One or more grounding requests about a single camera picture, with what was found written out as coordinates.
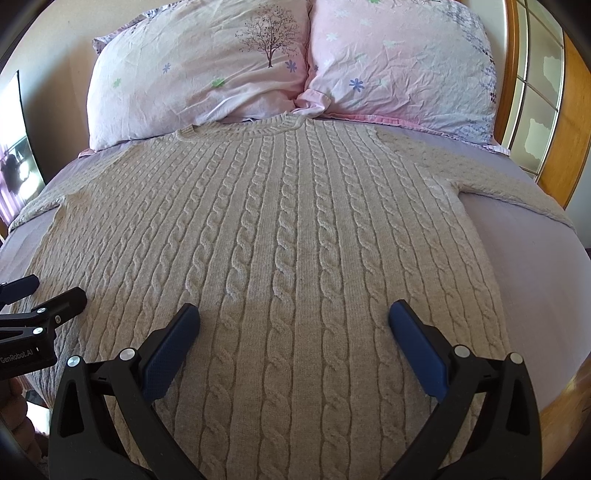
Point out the left pink tree-print pillow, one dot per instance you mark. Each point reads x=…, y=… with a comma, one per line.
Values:
x=195, y=62

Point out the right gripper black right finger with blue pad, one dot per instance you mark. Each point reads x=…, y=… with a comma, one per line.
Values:
x=506, y=441

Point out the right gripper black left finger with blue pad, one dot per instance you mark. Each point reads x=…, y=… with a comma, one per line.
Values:
x=84, y=443

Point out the lilac bed sheet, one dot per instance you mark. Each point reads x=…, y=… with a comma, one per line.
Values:
x=541, y=266

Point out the wooden headboard with glass panels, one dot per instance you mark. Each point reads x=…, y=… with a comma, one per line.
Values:
x=544, y=112

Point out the beige cable-knit sweater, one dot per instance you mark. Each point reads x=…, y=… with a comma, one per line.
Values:
x=293, y=237

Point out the person's left hand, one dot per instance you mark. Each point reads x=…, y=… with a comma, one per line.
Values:
x=14, y=414

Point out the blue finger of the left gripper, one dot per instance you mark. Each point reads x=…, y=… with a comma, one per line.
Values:
x=16, y=290

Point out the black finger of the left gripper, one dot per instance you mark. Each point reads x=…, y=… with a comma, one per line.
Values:
x=59, y=310

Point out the dark framed picture on wall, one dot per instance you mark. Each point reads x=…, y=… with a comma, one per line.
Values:
x=20, y=180

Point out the right pink floral pillow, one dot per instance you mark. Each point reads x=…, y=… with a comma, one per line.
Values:
x=422, y=65

